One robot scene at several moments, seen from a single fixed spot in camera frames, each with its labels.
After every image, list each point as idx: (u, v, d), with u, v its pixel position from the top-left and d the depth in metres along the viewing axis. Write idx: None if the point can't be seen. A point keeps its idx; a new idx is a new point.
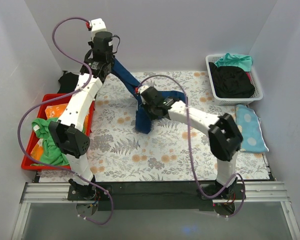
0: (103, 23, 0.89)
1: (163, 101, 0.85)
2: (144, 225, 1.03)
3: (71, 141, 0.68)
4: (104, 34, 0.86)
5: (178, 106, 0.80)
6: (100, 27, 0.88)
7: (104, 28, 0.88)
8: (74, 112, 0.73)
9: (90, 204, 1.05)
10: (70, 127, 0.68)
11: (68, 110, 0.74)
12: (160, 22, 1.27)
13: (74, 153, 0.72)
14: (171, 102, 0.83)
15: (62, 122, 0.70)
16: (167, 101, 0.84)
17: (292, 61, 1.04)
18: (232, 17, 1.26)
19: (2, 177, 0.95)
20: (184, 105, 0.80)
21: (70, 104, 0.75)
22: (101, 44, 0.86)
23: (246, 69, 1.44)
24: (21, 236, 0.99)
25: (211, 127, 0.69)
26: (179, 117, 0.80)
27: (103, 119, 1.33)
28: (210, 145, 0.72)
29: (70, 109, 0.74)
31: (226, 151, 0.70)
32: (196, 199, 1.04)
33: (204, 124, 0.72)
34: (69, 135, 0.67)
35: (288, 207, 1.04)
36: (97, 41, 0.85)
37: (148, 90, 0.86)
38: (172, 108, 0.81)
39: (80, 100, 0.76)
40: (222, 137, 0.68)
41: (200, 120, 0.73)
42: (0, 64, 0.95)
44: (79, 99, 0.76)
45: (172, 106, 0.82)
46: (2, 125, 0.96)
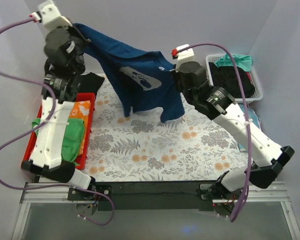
0: (55, 8, 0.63)
1: (213, 95, 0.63)
2: (144, 225, 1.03)
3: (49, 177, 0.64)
4: (57, 38, 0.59)
5: (235, 114, 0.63)
6: (55, 17, 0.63)
7: (61, 16, 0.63)
8: (45, 150, 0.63)
9: (90, 204, 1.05)
10: (44, 168, 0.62)
11: (38, 147, 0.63)
12: (160, 22, 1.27)
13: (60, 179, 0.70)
14: (223, 99, 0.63)
15: (33, 163, 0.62)
16: (219, 97, 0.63)
17: (292, 61, 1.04)
18: (232, 17, 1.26)
19: (2, 177, 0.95)
20: (242, 114, 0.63)
21: (38, 140, 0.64)
22: (58, 53, 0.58)
23: (246, 69, 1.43)
24: (21, 236, 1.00)
25: (273, 163, 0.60)
26: (228, 124, 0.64)
27: (103, 119, 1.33)
28: (259, 171, 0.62)
29: (39, 146, 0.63)
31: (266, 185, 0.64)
32: (196, 199, 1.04)
33: (266, 154, 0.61)
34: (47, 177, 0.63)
35: (287, 207, 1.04)
36: (50, 53, 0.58)
37: (195, 73, 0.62)
38: (227, 113, 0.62)
39: (49, 134, 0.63)
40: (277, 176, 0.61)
41: (262, 147, 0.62)
42: (1, 64, 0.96)
44: (47, 134, 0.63)
45: (226, 110, 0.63)
46: (2, 125, 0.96)
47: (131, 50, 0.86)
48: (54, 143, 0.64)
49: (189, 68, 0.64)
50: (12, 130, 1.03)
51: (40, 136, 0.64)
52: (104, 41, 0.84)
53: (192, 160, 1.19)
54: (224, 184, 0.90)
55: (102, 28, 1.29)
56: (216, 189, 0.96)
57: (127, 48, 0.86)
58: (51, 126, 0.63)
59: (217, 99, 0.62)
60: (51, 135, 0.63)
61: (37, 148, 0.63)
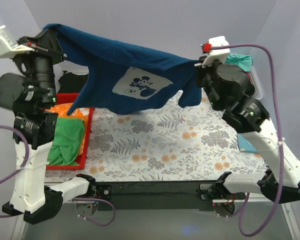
0: (2, 37, 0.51)
1: (249, 110, 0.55)
2: (144, 225, 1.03)
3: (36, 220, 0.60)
4: (10, 88, 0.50)
5: (267, 132, 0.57)
6: (5, 51, 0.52)
7: (11, 49, 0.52)
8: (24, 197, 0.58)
9: (90, 204, 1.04)
10: (26, 215, 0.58)
11: (17, 193, 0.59)
12: (160, 22, 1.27)
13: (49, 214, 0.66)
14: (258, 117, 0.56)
15: (15, 208, 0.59)
16: (254, 113, 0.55)
17: (292, 61, 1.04)
18: (232, 17, 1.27)
19: (2, 177, 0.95)
20: (274, 131, 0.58)
21: (16, 185, 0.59)
22: (15, 107, 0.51)
23: (246, 69, 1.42)
24: (21, 236, 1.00)
25: None
26: (257, 140, 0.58)
27: (103, 119, 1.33)
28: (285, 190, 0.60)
29: (18, 192, 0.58)
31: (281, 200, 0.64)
32: (196, 199, 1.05)
33: (295, 176, 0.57)
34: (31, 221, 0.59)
35: (287, 207, 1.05)
36: (5, 105, 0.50)
37: (238, 82, 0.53)
38: (261, 130, 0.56)
39: (26, 179, 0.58)
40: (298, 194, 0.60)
41: (291, 169, 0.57)
42: (1, 64, 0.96)
44: (24, 180, 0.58)
45: (261, 127, 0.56)
46: (2, 124, 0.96)
47: (131, 54, 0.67)
48: (34, 188, 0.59)
49: (229, 77, 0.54)
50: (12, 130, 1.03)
51: (17, 182, 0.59)
52: (93, 42, 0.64)
53: (191, 160, 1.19)
54: (225, 185, 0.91)
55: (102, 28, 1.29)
56: (216, 189, 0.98)
57: (126, 52, 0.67)
58: (27, 172, 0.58)
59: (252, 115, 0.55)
60: (28, 181, 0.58)
61: (16, 195, 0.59)
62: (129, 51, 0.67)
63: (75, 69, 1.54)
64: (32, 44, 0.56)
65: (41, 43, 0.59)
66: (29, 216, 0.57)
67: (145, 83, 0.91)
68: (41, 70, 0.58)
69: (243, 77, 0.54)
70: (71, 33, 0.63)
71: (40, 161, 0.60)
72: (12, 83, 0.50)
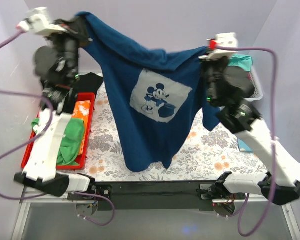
0: (42, 17, 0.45)
1: (242, 112, 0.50)
2: (144, 225, 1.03)
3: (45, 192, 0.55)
4: (44, 56, 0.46)
5: (260, 132, 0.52)
6: (37, 27, 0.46)
7: (45, 27, 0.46)
8: (41, 164, 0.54)
9: (90, 204, 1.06)
10: (38, 182, 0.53)
11: (33, 160, 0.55)
12: (160, 22, 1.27)
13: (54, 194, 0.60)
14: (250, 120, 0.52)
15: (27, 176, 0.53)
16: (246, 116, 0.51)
17: (292, 60, 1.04)
18: (232, 16, 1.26)
19: (2, 177, 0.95)
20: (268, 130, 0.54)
21: (35, 151, 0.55)
22: (47, 77, 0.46)
23: (246, 69, 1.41)
24: (21, 236, 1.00)
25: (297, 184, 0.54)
26: (250, 141, 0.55)
27: (103, 119, 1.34)
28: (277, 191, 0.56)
29: (35, 157, 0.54)
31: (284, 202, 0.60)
32: (196, 199, 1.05)
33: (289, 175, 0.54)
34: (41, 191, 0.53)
35: (288, 207, 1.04)
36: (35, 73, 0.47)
37: (243, 90, 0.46)
38: (253, 131, 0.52)
39: (47, 146, 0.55)
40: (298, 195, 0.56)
41: (284, 167, 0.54)
42: (1, 64, 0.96)
44: (45, 145, 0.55)
45: (252, 128, 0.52)
46: (2, 125, 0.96)
47: (144, 54, 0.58)
48: (51, 156, 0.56)
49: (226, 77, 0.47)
50: (12, 130, 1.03)
51: (36, 147, 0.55)
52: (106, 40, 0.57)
53: (191, 160, 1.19)
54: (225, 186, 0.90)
55: None
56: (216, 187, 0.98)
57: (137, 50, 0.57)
58: (50, 139, 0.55)
59: (244, 116, 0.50)
60: (49, 148, 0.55)
61: (32, 162, 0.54)
62: (143, 52, 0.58)
63: None
64: (64, 26, 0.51)
65: (73, 28, 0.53)
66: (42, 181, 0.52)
67: (159, 96, 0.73)
68: (68, 49, 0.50)
69: (241, 80, 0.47)
70: (100, 27, 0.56)
71: (60, 135, 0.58)
72: (48, 53, 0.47)
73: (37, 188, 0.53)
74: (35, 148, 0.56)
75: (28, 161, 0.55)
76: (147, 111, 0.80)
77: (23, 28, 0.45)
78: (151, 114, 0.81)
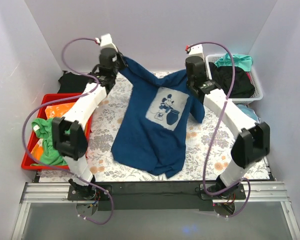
0: (109, 39, 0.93)
1: (203, 84, 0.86)
2: (144, 225, 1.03)
3: (72, 137, 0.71)
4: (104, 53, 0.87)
5: (217, 96, 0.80)
6: (107, 42, 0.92)
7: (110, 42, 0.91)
8: (79, 111, 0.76)
9: (90, 204, 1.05)
10: (74, 124, 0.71)
11: (74, 109, 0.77)
12: (160, 22, 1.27)
13: (71, 148, 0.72)
14: (210, 88, 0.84)
15: (65, 118, 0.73)
16: (207, 85, 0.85)
17: (293, 61, 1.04)
18: (233, 17, 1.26)
19: (2, 177, 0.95)
20: (223, 95, 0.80)
21: (76, 105, 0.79)
22: (105, 60, 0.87)
23: (246, 69, 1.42)
24: (21, 236, 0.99)
25: (243, 130, 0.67)
26: (213, 105, 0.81)
27: (103, 119, 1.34)
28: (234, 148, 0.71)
29: (77, 109, 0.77)
31: (246, 158, 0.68)
32: (196, 199, 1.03)
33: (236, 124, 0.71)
34: (73, 131, 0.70)
35: (288, 207, 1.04)
36: (102, 58, 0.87)
37: (196, 64, 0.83)
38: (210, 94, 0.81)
39: (87, 102, 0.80)
40: (251, 145, 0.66)
41: (234, 119, 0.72)
42: (0, 64, 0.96)
44: (84, 101, 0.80)
45: (210, 92, 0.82)
46: (2, 125, 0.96)
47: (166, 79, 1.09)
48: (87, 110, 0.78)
49: (190, 60, 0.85)
50: (12, 130, 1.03)
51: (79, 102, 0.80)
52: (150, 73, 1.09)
53: (191, 160, 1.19)
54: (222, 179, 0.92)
55: (102, 29, 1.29)
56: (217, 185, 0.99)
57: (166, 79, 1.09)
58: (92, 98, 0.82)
59: (205, 86, 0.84)
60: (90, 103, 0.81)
61: (72, 109, 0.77)
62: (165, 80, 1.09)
63: (75, 68, 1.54)
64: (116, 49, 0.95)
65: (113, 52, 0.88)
66: (78, 123, 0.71)
67: (169, 103, 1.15)
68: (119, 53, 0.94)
69: (201, 63, 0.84)
70: (132, 63, 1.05)
71: (94, 103, 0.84)
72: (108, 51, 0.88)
73: (71, 132, 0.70)
74: (78, 102, 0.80)
75: (69, 110, 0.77)
76: (158, 119, 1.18)
77: (98, 41, 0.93)
78: (161, 120, 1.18)
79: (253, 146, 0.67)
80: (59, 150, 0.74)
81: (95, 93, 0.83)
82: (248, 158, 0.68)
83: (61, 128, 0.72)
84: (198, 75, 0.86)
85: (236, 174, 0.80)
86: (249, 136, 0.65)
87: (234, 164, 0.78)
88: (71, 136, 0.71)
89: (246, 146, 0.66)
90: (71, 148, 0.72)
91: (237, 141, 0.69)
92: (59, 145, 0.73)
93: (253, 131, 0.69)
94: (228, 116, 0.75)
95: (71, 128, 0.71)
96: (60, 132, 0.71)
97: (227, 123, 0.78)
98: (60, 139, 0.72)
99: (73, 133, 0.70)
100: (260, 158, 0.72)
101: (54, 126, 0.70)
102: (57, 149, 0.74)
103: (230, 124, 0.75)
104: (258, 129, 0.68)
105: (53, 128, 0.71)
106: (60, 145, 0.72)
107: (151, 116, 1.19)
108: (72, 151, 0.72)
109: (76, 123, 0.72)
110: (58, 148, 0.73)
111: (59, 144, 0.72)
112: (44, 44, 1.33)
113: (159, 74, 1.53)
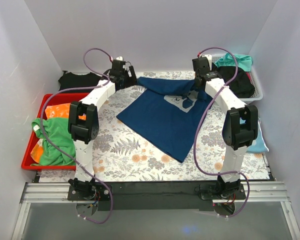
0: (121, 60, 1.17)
1: (208, 73, 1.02)
2: (143, 225, 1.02)
3: (88, 119, 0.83)
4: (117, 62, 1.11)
5: (217, 83, 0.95)
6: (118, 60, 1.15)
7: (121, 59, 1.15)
8: (94, 98, 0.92)
9: (90, 204, 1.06)
10: (90, 106, 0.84)
11: (89, 96, 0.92)
12: (160, 22, 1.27)
13: (85, 129, 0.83)
14: (213, 76, 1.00)
15: (83, 102, 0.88)
16: (211, 75, 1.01)
17: (292, 60, 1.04)
18: (232, 17, 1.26)
19: (2, 177, 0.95)
20: (222, 83, 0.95)
21: (91, 93, 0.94)
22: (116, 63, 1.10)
23: (246, 69, 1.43)
24: (21, 236, 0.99)
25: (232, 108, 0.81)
26: (212, 91, 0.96)
27: (103, 119, 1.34)
28: (225, 127, 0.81)
29: (92, 96, 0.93)
31: (233, 135, 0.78)
32: (196, 199, 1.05)
33: (228, 104, 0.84)
34: (89, 112, 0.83)
35: (288, 207, 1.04)
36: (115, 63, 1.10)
37: (198, 59, 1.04)
38: (211, 82, 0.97)
39: (101, 92, 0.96)
40: (238, 122, 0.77)
41: (227, 100, 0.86)
42: (0, 64, 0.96)
44: (98, 91, 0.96)
45: (211, 80, 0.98)
46: (2, 125, 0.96)
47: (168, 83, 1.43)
48: (100, 98, 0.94)
49: (197, 57, 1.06)
50: (12, 130, 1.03)
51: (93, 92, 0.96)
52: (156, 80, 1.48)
53: (191, 160, 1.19)
54: (220, 175, 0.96)
55: (102, 29, 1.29)
56: (216, 183, 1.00)
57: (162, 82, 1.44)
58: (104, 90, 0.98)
59: (208, 75, 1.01)
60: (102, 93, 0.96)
61: (88, 96, 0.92)
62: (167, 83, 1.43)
63: (75, 68, 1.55)
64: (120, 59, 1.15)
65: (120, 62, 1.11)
66: (94, 106, 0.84)
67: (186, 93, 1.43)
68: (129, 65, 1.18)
69: (205, 59, 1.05)
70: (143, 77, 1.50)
71: (105, 96, 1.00)
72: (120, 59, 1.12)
73: (88, 113, 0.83)
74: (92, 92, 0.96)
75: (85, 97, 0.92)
76: (176, 103, 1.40)
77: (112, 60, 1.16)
78: (176, 103, 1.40)
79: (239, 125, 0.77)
80: (73, 132, 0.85)
81: (107, 87, 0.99)
82: (235, 137, 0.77)
83: (78, 111, 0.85)
84: (201, 69, 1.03)
85: (230, 161, 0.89)
86: (236, 114, 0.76)
87: (229, 151, 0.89)
88: (87, 117, 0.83)
89: (234, 123, 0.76)
90: (85, 129, 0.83)
91: (227, 119, 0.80)
92: (74, 127, 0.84)
93: (243, 114, 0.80)
94: (222, 98, 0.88)
95: (88, 109, 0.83)
96: (76, 113, 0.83)
97: (221, 106, 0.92)
98: (75, 121, 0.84)
99: (89, 114, 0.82)
100: (249, 141, 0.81)
101: (72, 108, 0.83)
102: (71, 131, 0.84)
103: (224, 105, 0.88)
104: (247, 111, 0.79)
105: (71, 109, 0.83)
106: (75, 126, 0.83)
107: (169, 100, 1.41)
108: (85, 131, 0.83)
109: (92, 105, 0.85)
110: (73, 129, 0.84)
111: (74, 126, 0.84)
112: (44, 44, 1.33)
113: (159, 74, 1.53)
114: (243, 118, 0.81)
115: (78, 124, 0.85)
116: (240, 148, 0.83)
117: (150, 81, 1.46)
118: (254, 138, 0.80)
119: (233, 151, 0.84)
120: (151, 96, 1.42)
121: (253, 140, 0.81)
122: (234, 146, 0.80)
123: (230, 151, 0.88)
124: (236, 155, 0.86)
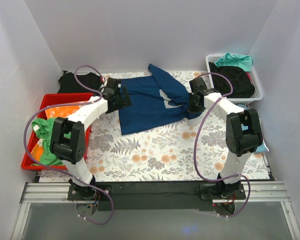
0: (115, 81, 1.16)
1: (204, 90, 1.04)
2: (144, 225, 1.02)
3: (73, 138, 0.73)
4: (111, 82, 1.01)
5: (213, 96, 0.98)
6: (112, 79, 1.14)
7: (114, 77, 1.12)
8: (83, 114, 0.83)
9: (90, 204, 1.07)
10: (76, 124, 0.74)
11: (78, 112, 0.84)
12: (160, 22, 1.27)
13: (69, 149, 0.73)
14: (211, 92, 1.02)
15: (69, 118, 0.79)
16: (207, 90, 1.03)
17: (293, 61, 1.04)
18: (233, 17, 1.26)
19: (2, 177, 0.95)
20: (219, 95, 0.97)
21: (80, 110, 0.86)
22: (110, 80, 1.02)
23: (246, 69, 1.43)
24: (21, 236, 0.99)
25: (231, 113, 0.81)
26: (209, 103, 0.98)
27: (103, 119, 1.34)
28: (228, 134, 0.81)
29: (82, 113, 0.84)
31: (237, 142, 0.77)
32: (196, 199, 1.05)
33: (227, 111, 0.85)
34: (75, 131, 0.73)
35: (288, 207, 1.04)
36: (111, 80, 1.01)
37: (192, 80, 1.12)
38: (208, 96, 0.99)
39: (91, 109, 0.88)
40: (240, 126, 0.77)
41: (226, 108, 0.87)
42: (0, 65, 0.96)
44: (88, 108, 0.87)
45: (208, 95, 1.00)
46: (2, 126, 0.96)
47: (172, 79, 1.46)
48: (89, 115, 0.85)
49: (194, 79, 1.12)
50: (12, 130, 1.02)
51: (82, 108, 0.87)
52: (163, 72, 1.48)
53: (191, 160, 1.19)
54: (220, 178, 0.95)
55: (102, 29, 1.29)
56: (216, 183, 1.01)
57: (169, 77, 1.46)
58: (94, 106, 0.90)
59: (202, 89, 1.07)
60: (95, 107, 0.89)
61: (77, 113, 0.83)
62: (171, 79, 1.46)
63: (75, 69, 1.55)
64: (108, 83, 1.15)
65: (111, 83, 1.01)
66: (81, 124, 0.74)
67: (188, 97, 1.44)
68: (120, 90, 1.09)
69: (201, 78, 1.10)
70: (153, 68, 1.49)
71: (95, 113, 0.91)
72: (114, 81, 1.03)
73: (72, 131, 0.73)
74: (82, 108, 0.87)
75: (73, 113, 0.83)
76: (165, 96, 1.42)
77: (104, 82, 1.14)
78: (165, 97, 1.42)
79: (241, 130, 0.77)
80: (56, 152, 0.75)
81: (98, 103, 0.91)
82: (240, 143, 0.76)
83: (62, 128, 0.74)
84: (199, 88, 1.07)
85: (232, 165, 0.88)
86: (237, 118, 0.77)
87: (231, 156, 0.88)
88: (71, 137, 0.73)
89: (234, 128, 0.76)
90: (68, 150, 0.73)
91: (228, 124, 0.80)
92: (57, 146, 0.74)
93: (244, 119, 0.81)
94: (221, 106, 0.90)
95: (73, 127, 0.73)
96: (60, 132, 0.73)
97: (219, 114, 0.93)
98: (58, 140, 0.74)
99: (74, 134, 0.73)
100: (253, 148, 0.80)
101: (56, 126, 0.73)
102: (54, 150, 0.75)
103: (222, 112, 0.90)
104: (248, 116, 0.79)
105: (54, 126, 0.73)
106: (58, 146, 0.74)
107: (162, 93, 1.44)
108: (69, 153, 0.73)
109: (78, 123, 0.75)
110: (54, 149, 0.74)
111: (57, 145, 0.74)
112: (44, 44, 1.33)
113: None
114: (245, 124, 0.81)
115: (61, 143, 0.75)
116: (243, 154, 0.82)
117: (159, 72, 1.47)
118: (258, 144, 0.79)
119: (236, 157, 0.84)
120: (151, 95, 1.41)
121: (257, 147, 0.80)
122: (238, 153, 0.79)
123: (232, 156, 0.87)
124: (239, 161, 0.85)
